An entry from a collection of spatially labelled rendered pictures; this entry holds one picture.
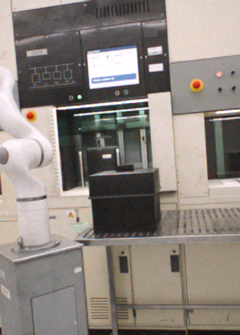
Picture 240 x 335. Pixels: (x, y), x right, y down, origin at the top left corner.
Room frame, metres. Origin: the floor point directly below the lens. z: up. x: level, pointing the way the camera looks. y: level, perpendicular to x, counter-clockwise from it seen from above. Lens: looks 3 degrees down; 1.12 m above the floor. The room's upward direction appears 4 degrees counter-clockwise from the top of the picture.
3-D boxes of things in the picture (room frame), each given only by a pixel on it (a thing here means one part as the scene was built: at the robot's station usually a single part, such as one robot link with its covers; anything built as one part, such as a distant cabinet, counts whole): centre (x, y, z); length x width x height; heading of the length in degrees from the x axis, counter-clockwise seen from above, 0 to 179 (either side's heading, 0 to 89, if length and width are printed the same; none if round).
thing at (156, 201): (1.68, -0.02, 0.85); 0.28 x 0.28 x 0.17; 79
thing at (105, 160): (2.73, 0.12, 1.06); 0.24 x 0.20 x 0.32; 80
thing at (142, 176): (1.68, -0.02, 0.98); 0.29 x 0.29 x 0.13; 79
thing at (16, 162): (1.42, 0.38, 1.07); 0.19 x 0.12 x 0.24; 145
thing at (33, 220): (1.45, 0.36, 0.85); 0.19 x 0.19 x 0.18
